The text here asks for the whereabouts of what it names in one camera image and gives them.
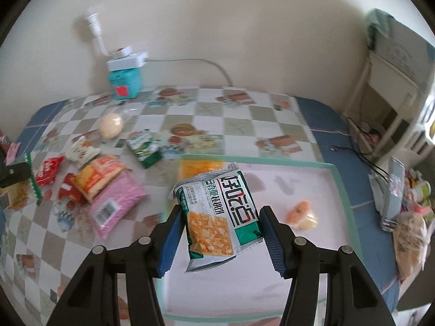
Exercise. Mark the orange jelly cup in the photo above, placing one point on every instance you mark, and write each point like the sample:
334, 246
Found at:
301, 216

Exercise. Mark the red box snack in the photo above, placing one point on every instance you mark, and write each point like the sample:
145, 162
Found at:
67, 190

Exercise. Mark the checkered patterned tablecloth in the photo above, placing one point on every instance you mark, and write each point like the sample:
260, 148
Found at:
36, 256

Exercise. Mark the green milk carton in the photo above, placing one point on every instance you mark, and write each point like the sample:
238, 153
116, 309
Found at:
145, 148

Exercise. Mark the orange cracker packet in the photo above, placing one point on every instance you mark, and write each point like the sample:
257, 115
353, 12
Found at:
95, 176

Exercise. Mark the teal dinosaur box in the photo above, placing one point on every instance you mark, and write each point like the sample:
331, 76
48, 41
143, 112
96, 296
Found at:
125, 83

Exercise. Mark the pink wrapped candy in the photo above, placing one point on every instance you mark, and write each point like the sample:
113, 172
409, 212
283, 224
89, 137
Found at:
9, 149

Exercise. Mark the white green cracker packet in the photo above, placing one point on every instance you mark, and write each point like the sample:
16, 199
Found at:
222, 220

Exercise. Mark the white wall plug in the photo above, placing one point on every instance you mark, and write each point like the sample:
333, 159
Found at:
92, 19

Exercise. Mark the white small snack packet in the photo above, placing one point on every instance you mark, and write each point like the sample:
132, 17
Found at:
81, 152

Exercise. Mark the white power strip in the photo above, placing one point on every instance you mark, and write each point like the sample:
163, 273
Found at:
125, 58

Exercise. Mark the red heart snack bag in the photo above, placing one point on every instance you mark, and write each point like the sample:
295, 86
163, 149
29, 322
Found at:
48, 171

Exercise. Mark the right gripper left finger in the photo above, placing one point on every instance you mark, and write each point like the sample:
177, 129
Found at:
91, 297

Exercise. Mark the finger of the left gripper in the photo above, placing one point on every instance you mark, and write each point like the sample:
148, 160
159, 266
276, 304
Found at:
18, 171

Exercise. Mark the teal-rimmed white tray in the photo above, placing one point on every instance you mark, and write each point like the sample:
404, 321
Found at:
249, 286

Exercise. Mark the bagged bread at right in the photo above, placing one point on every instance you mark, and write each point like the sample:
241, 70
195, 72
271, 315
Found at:
410, 243

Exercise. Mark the round bun in clear bag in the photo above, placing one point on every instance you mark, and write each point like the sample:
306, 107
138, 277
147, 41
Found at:
114, 120

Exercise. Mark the white shelf unit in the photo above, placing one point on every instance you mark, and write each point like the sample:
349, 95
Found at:
391, 111

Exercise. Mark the pink snack bag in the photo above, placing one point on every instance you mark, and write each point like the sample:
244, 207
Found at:
117, 199

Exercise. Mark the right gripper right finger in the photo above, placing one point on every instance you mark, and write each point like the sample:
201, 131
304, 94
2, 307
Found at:
352, 296

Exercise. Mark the green-edged round cracker packet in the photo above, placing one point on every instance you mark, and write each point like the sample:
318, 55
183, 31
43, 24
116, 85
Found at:
22, 194

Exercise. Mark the yellow-orange snack bag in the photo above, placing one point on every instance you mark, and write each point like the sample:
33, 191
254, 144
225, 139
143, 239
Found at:
191, 168

